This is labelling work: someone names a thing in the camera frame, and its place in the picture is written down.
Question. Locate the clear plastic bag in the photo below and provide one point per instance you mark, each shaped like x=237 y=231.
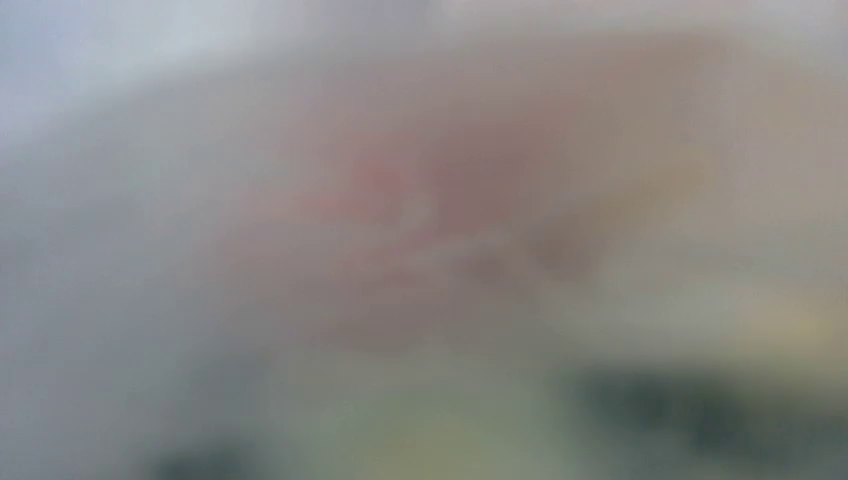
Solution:
x=551 y=246

